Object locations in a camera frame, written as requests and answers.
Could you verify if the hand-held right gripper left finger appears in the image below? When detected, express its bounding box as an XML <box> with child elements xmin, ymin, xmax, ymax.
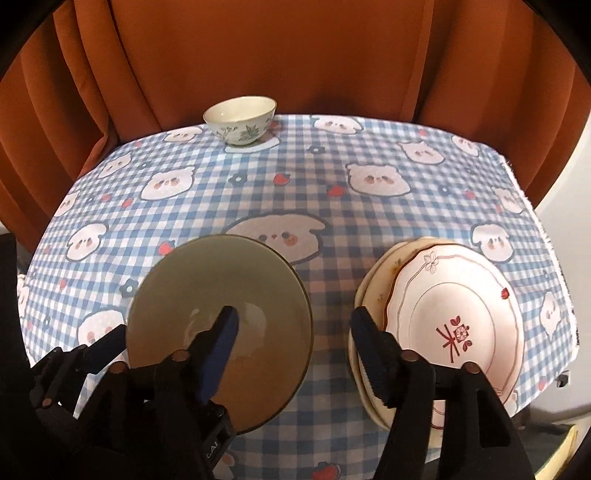
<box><xmin>69</xmin><ymin>305</ymin><xmax>240</xmax><ymax>480</ymax></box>

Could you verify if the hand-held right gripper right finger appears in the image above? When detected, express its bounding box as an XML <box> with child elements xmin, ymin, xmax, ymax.
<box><xmin>350</xmin><ymin>307</ymin><xmax>536</xmax><ymax>480</ymax></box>

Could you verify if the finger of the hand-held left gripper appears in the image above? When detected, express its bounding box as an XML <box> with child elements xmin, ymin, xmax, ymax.
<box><xmin>28</xmin><ymin>324</ymin><xmax>128</xmax><ymax>418</ymax></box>

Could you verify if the yellow floral cream plate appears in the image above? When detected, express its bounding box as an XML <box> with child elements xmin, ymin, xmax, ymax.
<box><xmin>347</xmin><ymin>240</ymin><xmax>402</xmax><ymax>432</ymax></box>
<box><xmin>360</xmin><ymin>237</ymin><xmax>444</xmax><ymax>430</ymax></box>

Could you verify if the green floral ceramic bowl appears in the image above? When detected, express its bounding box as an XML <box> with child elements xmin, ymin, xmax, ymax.
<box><xmin>203</xmin><ymin>95</ymin><xmax>278</xmax><ymax>147</ymax></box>
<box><xmin>126</xmin><ymin>234</ymin><xmax>315</xmax><ymax>435</ymax></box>

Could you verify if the white red-rimmed plate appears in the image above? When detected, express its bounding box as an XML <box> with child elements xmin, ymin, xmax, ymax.
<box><xmin>383</xmin><ymin>244</ymin><xmax>527</xmax><ymax>446</ymax></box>

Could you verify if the blue checkered cartoon tablecloth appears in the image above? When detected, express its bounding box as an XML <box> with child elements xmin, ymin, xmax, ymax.
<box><xmin>16</xmin><ymin>113</ymin><xmax>580</xmax><ymax>480</ymax></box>

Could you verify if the orange curtain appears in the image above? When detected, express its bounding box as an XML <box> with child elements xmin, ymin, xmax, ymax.
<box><xmin>0</xmin><ymin>0</ymin><xmax>591</xmax><ymax>259</ymax></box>

